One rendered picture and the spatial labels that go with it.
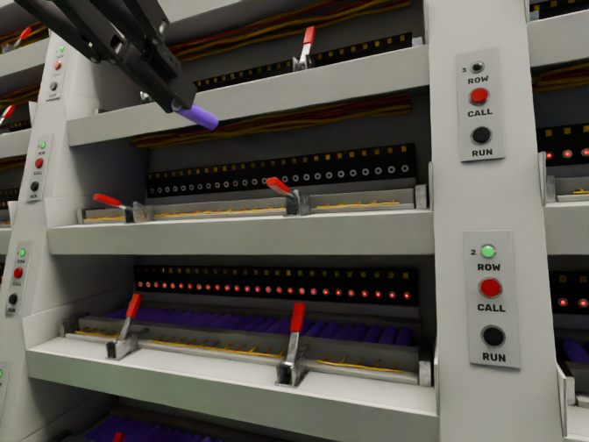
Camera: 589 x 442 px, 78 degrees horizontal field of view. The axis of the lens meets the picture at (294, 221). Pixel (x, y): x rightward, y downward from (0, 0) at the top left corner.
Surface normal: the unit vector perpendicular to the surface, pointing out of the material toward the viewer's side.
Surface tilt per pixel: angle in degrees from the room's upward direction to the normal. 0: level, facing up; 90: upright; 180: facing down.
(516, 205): 90
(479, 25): 90
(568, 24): 107
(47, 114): 90
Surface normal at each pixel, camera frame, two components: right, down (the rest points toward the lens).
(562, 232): -0.39, 0.10
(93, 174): 0.92, -0.04
